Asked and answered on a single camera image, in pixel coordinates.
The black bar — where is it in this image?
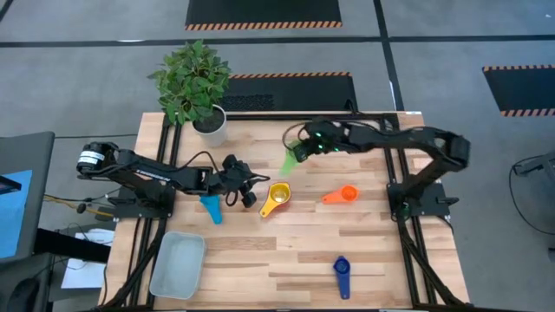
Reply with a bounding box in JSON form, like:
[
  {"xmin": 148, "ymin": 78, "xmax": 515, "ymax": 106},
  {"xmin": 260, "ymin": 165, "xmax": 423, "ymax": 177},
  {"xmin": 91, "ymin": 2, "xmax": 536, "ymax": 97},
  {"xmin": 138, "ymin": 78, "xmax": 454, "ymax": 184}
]
[{"xmin": 33, "ymin": 228, "xmax": 112, "ymax": 264}]

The black aluminium table frame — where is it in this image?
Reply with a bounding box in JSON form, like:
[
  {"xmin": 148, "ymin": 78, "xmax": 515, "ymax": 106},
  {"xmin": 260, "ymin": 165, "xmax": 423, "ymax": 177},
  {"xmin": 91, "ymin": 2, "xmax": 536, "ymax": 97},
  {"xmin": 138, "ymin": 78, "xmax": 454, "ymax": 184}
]
[{"xmin": 100, "ymin": 111, "xmax": 473, "ymax": 312}]

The green measuring cup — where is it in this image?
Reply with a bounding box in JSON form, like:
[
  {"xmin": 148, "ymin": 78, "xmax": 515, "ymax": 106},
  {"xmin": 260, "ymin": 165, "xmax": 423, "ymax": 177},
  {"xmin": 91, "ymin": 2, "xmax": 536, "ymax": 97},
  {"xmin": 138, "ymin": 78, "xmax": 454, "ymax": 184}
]
[{"xmin": 278, "ymin": 139, "xmax": 304, "ymax": 177}]

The green leafy plant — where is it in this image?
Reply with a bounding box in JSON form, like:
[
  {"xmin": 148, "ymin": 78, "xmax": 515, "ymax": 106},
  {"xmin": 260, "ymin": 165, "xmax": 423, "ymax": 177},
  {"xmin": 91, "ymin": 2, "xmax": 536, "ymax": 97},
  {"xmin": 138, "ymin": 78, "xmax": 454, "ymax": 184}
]
[{"xmin": 147, "ymin": 39, "xmax": 232, "ymax": 127}]

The yellow measuring cup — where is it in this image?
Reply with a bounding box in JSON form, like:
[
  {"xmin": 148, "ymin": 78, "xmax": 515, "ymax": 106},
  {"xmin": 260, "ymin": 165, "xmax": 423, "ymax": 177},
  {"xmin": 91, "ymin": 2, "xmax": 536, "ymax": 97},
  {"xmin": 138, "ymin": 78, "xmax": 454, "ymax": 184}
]
[{"xmin": 258, "ymin": 181, "xmax": 293, "ymax": 219}]

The orange measuring cup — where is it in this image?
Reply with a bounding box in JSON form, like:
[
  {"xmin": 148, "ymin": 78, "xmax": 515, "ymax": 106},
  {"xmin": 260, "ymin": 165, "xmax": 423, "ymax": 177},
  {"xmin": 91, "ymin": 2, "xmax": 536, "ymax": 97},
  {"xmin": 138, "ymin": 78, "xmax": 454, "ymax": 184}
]
[{"xmin": 321, "ymin": 184, "xmax": 362, "ymax": 206}]

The white plant pot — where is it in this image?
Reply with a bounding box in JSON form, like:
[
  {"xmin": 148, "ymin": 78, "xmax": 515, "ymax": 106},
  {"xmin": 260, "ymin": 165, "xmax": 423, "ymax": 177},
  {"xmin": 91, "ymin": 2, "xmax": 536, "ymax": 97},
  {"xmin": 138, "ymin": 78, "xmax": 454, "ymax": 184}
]
[{"xmin": 191, "ymin": 103, "xmax": 229, "ymax": 148}]

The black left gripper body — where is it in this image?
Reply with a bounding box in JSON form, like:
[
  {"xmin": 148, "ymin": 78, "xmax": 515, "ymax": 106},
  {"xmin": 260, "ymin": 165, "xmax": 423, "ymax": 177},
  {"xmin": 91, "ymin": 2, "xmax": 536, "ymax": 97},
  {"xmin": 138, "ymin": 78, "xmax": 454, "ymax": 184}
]
[{"xmin": 219, "ymin": 153, "xmax": 259, "ymax": 195}]

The black floor cable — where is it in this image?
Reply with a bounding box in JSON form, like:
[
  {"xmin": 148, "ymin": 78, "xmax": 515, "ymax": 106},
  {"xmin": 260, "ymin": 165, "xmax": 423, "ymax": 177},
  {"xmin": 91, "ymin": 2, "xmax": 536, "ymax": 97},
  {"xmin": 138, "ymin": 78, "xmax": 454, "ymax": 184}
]
[{"xmin": 507, "ymin": 152, "xmax": 555, "ymax": 237}]

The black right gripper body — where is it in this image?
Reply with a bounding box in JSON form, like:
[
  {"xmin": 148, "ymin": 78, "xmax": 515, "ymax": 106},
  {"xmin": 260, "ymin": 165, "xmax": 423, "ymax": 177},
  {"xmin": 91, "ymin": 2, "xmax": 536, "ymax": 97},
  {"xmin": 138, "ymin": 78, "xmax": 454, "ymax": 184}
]
[{"xmin": 302, "ymin": 120, "xmax": 348, "ymax": 156}]

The grey side desk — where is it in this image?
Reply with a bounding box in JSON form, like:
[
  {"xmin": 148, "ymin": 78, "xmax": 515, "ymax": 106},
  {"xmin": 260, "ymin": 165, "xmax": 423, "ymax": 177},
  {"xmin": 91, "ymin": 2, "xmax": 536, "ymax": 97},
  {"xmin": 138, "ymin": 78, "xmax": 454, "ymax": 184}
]
[{"xmin": 0, "ymin": 131, "xmax": 56, "ymax": 262}]

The grey plastic basket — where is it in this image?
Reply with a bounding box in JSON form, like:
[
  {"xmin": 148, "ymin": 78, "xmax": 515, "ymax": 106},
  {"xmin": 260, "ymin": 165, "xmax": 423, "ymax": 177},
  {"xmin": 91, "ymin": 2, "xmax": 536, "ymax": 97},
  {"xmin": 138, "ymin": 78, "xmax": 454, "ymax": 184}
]
[{"xmin": 147, "ymin": 230, "xmax": 208, "ymax": 301}]

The white paper sheet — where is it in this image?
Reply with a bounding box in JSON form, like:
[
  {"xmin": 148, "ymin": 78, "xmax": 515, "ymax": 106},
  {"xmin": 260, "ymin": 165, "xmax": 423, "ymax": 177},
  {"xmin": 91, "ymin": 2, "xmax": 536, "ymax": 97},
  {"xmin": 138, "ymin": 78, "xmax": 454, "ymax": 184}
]
[{"xmin": 60, "ymin": 227, "xmax": 116, "ymax": 291}]

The light blue measuring cup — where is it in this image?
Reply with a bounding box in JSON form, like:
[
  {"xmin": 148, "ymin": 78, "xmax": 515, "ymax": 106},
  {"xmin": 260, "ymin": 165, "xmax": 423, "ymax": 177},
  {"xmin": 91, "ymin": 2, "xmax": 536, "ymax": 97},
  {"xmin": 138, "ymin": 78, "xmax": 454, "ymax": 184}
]
[{"xmin": 199, "ymin": 194, "xmax": 225, "ymax": 226}]

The navy measuring cup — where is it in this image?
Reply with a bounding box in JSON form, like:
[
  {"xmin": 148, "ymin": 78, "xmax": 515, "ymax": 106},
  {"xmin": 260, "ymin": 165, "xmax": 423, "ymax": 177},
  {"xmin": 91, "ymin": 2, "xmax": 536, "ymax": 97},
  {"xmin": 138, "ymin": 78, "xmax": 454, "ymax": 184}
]
[{"xmin": 332, "ymin": 255, "xmax": 352, "ymax": 301}]

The blue pad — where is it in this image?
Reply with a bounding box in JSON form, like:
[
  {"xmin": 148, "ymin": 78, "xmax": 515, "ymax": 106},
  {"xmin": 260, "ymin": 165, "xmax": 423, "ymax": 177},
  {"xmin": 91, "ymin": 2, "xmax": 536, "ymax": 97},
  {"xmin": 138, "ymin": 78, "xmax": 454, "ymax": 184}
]
[{"xmin": 0, "ymin": 169, "xmax": 34, "ymax": 261}]

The black striped-edge floor mat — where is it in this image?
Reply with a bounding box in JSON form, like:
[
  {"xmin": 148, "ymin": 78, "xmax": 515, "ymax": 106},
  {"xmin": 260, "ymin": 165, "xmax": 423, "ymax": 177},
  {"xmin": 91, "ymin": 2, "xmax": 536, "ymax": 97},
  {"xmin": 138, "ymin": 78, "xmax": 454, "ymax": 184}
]
[
  {"xmin": 216, "ymin": 70, "xmax": 359, "ymax": 114},
  {"xmin": 185, "ymin": 0, "xmax": 343, "ymax": 32},
  {"xmin": 481, "ymin": 64, "xmax": 555, "ymax": 119}
]

